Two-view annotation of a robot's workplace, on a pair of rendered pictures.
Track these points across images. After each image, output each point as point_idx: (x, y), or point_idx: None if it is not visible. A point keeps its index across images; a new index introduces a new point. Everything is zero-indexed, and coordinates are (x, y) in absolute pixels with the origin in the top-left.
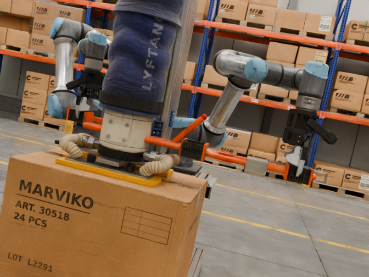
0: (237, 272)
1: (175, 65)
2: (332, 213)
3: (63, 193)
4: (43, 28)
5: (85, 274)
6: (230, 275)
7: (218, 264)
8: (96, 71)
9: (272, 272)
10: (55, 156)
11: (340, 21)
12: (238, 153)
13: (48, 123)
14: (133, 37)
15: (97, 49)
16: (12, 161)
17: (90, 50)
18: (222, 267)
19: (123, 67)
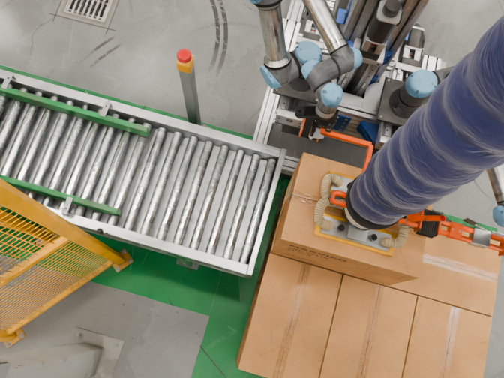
0: (449, 16)
1: (421, 10)
2: None
3: (324, 254)
4: None
5: (338, 268)
6: (441, 24)
7: (428, 2)
8: (331, 117)
9: (493, 2)
10: (306, 208)
11: None
12: (467, 220)
13: None
14: (388, 214)
15: (333, 109)
16: (283, 240)
17: (325, 109)
18: (433, 7)
19: (376, 218)
